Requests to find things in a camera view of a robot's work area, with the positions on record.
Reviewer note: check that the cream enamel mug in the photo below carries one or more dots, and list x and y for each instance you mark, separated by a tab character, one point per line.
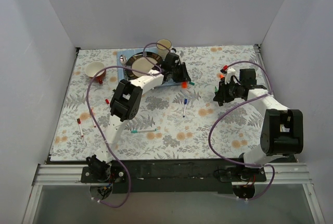
164	46

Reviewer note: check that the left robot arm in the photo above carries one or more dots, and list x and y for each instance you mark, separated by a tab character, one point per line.
125	104

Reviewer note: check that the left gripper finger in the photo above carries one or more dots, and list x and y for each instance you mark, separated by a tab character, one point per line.
184	73
177	76

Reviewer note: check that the aluminium frame rail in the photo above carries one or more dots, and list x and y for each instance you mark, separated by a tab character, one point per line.
73	175

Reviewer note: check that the teal ended white pen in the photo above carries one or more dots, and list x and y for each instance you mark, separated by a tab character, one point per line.
143	130

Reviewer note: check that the blue checkered cloth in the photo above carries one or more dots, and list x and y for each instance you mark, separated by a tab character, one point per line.
128	74

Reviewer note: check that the pink tipped pen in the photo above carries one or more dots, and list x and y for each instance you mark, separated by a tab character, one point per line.
92	118

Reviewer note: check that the dark rimmed plate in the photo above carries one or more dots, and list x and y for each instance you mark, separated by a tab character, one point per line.
138	62

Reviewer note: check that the red white pen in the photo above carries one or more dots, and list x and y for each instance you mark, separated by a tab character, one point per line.
80	128

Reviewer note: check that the metal spoon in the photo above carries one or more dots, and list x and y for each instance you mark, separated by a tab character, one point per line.
123	60

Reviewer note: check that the red bowl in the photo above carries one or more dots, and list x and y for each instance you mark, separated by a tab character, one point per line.
93	69

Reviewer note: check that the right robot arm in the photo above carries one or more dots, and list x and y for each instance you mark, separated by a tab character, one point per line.
282	128

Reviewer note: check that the blue capped white pen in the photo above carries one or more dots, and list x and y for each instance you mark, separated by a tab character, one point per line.
185	106

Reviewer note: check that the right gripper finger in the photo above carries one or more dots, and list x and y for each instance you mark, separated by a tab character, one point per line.
221	91
221	102

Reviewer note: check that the floral tablecloth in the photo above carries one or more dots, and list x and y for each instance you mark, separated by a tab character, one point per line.
207	129

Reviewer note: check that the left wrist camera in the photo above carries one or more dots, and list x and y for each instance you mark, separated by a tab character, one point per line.
179	56

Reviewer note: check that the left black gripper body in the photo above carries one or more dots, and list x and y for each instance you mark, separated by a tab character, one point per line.
180	72

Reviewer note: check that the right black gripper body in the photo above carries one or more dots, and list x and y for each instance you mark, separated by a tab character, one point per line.
222	91

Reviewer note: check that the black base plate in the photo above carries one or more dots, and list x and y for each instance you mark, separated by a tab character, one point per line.
170	175

